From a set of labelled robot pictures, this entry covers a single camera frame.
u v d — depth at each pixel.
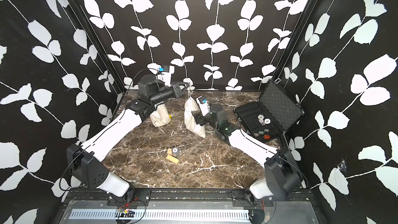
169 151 0.86
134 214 0.70
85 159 0.40
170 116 1.06
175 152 0.83
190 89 0.73
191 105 0.77
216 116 0.60
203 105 0.69
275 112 0.99
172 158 0.86
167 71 0.63
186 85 0.70
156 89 0.59
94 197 0.75
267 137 0.95
